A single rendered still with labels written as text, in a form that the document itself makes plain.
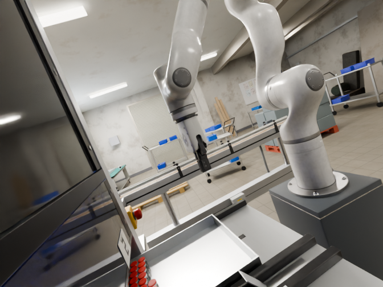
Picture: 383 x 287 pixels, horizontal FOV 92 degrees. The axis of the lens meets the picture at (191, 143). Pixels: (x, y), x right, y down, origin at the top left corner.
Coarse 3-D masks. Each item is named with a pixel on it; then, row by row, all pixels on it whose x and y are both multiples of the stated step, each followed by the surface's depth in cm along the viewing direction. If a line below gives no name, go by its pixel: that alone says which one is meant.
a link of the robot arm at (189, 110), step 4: (192, 104) 53; (180, 108) 52; (184, 108) 52; (188, 108) 52; (192, 108) 53; (196, 108) 55; (172, 112) 54; (176, 112) 53; (180, 112) 52; (184, 112) 52; (188, 112) 52; (192, 112) 53; (172, 116) 54; (176, 116) 53; (180, 116) 53; (184, 116) 53; (188, 116) 54; (172, 120) 55; (176, 120) 56
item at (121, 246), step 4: (120, 232) 46; (120, 236) 45; (124, 236) 48; (120, 240) 44; (124, 240) 47; (120, 244) 42; (124, 244) 45; (128, 244) 49; (120, 248) 41; (124, 248) 44; (128, 248) 47; (124, 252) 43; (124, 256) 42; (128, 256) 44; (128, 260) 43; (128, 264) 42
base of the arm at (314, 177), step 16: (288, 144) 65; (304, 144) 61; (320, 144) 62; (304, 160) 63; (320, 160) 62; (304, 176) 64; (320, 176) 62; (336, 176) 67; (304, 192) 65; (320, 192) 61; (336, 192) 59
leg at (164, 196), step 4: (164, 192) 139; (164, 196) 141; (168, 196) 143; (164, 200) 141; (168, 200) 142; (168, 204) 141; (168, 208) 142; (172, 208) 143; (168, 212) 143; (172, 212) 142; (172, 216) 142; (176, 216) 144; (172, 220) 143; (176, 220) 143; (176, 224) 143
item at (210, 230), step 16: (208, 224) 65; (176, 240) 61; (192, 240) 61; (208, 240) 58; (224, 240) 55; (240, 240) 47; (144, 256) 58; (160, 256) 59; (176, 256) 56; (192, 256) 54; (208, 256) 51; (224, 256) 49; (240, 256) 47; (256, 256) 41; (160, 272) 52; (176, 272) 50; (192, 272) 48; (208, 272) 46; (224, 272) 44
